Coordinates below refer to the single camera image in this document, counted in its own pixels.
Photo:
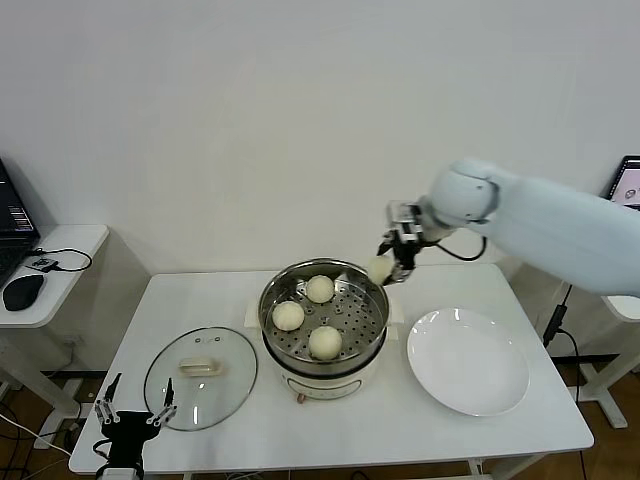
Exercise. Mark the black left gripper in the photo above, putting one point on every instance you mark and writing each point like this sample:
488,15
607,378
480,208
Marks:
125,435

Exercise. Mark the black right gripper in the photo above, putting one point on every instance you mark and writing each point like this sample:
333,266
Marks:
407,250

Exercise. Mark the white steamed baozi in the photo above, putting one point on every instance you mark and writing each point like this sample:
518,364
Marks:
379,270
288,316
325,343
320,289

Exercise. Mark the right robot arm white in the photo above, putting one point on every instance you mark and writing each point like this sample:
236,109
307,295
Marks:
550,225

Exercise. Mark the stainless steel steamer tray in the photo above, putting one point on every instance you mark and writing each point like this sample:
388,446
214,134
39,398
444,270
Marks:
362,320

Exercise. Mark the white round plate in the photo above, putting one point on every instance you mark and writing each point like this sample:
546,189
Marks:
467,362

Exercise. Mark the white side desk rounded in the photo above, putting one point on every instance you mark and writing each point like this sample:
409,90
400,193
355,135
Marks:
70,290

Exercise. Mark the cream electric cooker pot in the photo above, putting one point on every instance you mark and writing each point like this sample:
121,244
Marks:
325,385

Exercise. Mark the black computer mouse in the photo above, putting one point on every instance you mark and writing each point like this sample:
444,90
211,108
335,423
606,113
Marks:
22,292

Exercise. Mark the small black usb device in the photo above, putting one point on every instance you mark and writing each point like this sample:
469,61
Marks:
42,264

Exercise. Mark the black laptop dark screen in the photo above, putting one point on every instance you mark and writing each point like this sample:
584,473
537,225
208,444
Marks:
12,215

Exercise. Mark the white side desk labelled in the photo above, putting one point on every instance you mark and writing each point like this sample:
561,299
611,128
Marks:
625,307

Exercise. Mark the grey laptop bright screen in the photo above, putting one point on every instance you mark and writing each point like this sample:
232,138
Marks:
627,185

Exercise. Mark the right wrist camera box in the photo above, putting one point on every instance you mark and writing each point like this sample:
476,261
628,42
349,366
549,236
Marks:
405,217

